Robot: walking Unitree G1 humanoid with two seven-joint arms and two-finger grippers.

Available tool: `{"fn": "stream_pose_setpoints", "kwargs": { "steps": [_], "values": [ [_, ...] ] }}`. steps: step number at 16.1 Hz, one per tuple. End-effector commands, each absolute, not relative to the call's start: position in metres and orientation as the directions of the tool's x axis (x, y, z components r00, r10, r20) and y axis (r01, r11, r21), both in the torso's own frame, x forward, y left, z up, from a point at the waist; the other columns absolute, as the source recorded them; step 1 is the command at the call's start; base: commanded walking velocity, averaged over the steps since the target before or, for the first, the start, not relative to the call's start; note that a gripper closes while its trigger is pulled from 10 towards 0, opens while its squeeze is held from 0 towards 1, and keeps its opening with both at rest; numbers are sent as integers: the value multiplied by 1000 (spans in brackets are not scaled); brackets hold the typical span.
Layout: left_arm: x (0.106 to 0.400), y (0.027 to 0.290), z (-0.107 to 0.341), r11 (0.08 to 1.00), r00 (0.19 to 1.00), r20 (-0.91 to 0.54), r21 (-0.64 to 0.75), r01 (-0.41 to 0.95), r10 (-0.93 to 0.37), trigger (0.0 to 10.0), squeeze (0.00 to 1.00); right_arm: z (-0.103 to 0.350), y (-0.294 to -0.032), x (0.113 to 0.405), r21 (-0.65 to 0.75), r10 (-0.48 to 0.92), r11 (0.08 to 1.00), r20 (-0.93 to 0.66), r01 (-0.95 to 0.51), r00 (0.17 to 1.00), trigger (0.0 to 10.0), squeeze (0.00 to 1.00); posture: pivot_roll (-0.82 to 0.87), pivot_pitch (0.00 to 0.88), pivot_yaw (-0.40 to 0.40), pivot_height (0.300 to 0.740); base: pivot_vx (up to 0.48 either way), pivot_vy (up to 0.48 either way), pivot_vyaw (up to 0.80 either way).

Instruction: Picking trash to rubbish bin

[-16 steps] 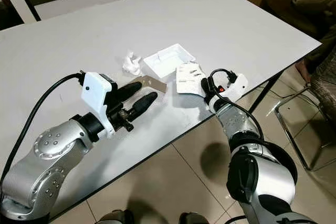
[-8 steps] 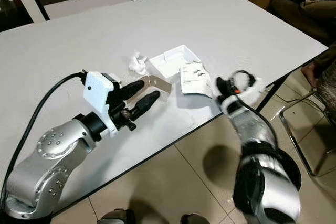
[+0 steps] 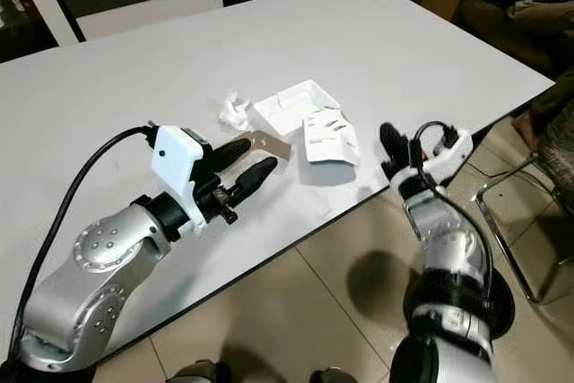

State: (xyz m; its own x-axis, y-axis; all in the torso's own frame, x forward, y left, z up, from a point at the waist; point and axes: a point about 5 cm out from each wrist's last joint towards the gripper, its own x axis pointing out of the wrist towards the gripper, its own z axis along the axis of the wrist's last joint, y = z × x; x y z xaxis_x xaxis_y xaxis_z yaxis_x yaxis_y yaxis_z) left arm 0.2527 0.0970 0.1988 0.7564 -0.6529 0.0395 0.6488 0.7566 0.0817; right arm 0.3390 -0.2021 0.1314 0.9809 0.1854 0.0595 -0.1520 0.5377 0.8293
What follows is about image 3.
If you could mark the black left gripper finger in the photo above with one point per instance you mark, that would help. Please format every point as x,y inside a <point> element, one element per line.
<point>231,152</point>
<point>256,177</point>

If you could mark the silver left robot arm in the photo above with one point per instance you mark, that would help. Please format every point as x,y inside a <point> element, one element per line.
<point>90,284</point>

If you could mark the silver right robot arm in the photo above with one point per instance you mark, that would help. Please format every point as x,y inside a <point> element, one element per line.
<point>444,257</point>

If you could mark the black rubbish bin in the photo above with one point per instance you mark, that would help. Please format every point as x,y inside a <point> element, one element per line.
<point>504,307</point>

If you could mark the brown cardboard piece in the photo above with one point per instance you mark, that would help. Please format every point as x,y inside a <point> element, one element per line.
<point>273,143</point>

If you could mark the crumpled white tissue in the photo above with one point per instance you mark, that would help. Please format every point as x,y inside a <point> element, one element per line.
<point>235,112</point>

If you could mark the white moulded packaging insert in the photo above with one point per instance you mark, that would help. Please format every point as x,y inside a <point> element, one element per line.
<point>334,139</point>

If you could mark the white square box tray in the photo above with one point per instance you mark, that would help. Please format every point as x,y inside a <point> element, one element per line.
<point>291,105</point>

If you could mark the dark robot left foot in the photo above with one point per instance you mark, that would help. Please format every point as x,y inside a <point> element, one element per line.
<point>197,372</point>

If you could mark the dark robot foot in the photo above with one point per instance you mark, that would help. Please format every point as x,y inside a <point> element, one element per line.
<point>197,372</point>
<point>334,376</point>

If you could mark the dark robot right foot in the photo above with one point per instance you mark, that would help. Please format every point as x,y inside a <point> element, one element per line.
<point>334,376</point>

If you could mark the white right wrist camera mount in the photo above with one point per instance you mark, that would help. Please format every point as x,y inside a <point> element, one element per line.
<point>457,152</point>

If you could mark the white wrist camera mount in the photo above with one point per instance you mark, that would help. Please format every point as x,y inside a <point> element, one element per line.
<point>178,154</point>
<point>457,152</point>

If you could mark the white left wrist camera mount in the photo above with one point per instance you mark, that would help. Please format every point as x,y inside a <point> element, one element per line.
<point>178,154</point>

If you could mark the metal frame chair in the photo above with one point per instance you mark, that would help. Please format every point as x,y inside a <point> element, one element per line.
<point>558,159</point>

